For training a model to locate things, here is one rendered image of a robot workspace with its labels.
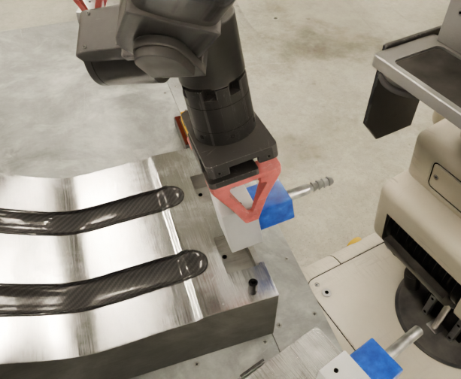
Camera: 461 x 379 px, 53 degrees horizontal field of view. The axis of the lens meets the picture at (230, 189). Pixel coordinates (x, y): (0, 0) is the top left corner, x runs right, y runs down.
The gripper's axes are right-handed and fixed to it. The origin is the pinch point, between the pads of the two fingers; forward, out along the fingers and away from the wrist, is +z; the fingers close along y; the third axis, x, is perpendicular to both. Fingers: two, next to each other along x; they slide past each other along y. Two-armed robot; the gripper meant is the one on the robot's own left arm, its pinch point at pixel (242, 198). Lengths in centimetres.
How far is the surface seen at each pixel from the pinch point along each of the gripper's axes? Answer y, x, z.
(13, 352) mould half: 5.9, -25.5, 3.0
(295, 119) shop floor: -135, 55, 88
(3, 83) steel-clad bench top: -60, -31, 3
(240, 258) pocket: -1.6, -1.7, 10.5
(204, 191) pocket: -13.5, -2.6, 8.5
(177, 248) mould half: -3.0, -8.4, 6.6
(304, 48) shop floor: -190, 85, 84
